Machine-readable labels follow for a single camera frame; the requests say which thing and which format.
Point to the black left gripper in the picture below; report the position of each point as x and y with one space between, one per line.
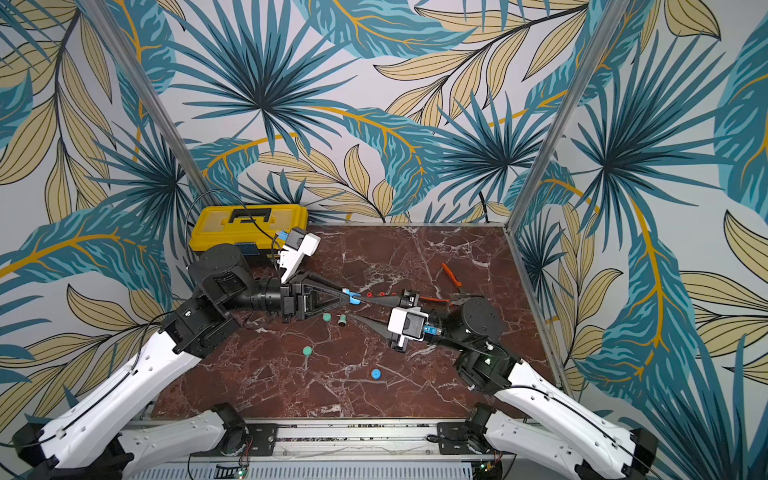
293 303

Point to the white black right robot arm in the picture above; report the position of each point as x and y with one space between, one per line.
565 436

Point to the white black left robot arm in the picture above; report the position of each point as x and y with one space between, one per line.
90 441

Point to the yellow black toolbox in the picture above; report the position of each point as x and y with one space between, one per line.
258 226

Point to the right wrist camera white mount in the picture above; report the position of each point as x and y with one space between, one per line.
406 325

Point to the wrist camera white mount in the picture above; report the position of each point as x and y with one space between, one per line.
406 325
298 244

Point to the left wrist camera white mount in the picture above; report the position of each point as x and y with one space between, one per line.
298 244

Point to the orange handled pliers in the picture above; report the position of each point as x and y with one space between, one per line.
457 298

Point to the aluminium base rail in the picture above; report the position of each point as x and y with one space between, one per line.
362 448

